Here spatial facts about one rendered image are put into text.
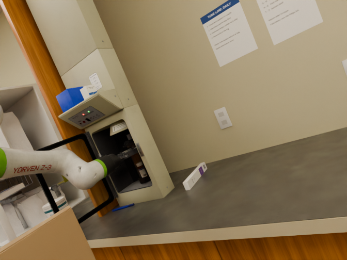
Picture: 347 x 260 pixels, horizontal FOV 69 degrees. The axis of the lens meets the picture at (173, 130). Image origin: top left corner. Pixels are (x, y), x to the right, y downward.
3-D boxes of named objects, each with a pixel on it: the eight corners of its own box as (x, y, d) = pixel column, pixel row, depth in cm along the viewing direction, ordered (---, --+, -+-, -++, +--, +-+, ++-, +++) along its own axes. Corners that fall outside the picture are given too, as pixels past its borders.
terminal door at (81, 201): (115, 199, 137) (84, 132, 134) (64, 234, 113) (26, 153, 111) (114, 199, 137) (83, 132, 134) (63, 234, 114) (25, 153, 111)
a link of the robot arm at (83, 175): (81, 199, 103) (85, 178, 98) (61, 183, 107) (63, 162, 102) (106, 184, 115) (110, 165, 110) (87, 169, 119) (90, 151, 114)
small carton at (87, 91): (93, 99, 122) (88, 87, 122) (99, 95, 119) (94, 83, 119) (84, 101, 118) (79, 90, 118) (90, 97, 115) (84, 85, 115)
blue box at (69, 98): (79, 109, 132) (72, 93, 132) (90, 102, 127) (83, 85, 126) (63, 113, 124) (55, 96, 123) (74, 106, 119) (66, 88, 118)
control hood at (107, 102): (83, 128, 136) (76, 111, 135) (124, 108, 118) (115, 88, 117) (65, 134, 126) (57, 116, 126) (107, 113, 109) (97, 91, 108)
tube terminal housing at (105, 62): (145, 185, 160) (95, 72, 155) (187, 176, 142) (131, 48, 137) (119, 206, 139) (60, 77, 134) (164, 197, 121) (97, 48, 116)
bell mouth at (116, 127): (125, 130, 147) (121, 121, 147) (146, 120, 137) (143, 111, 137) (103, 139, 132) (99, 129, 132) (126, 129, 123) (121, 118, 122)
